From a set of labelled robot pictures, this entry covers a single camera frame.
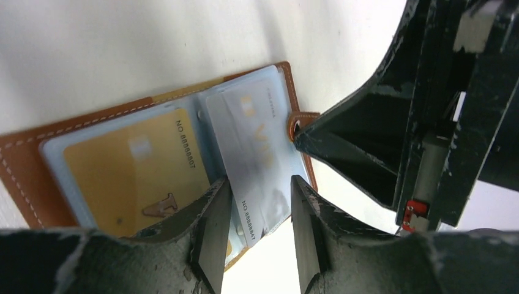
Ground yellow card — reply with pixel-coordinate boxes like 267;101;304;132
63;108;210;236

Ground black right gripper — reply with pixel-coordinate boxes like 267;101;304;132
391;1;518;232

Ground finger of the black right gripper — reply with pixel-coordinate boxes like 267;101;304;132
294;82;414;209

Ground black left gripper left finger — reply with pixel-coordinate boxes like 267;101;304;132
1;178;232;293

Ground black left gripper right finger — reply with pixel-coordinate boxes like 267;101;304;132
291;175;518;293

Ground brown leather card holder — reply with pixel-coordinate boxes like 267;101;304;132
1;62;316;270

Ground silver VIP card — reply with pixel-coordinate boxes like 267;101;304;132
206;77;308;246

